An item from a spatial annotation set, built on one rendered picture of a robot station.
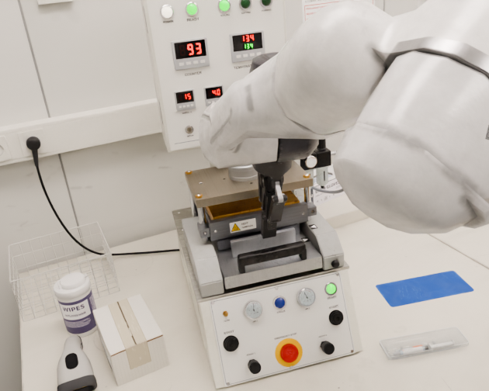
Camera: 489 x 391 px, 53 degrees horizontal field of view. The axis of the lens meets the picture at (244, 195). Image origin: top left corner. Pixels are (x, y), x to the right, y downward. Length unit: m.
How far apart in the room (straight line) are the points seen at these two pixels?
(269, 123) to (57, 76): 1.08
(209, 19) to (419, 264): 0.87
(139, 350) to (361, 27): 0.89
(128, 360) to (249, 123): 0.72
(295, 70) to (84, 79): 1.17
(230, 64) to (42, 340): 0.84
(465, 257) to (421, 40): 1.20
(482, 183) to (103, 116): 1.29
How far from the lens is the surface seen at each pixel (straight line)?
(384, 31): 0.43
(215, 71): 1.22
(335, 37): 0.42
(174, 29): 1.20
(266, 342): 1.11
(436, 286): 1.41
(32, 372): 1.31
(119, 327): 1.20
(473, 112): 0.37
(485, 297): 1.40
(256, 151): 0.73
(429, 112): 0.36
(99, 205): 1.67
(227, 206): 1.14
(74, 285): 1.28
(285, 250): 1.06
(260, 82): 0.54
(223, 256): 1.12
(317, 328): 1.14
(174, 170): 1.69
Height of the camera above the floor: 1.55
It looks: 25 degrees down
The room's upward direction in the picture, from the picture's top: 6 degrees counter-clockwise
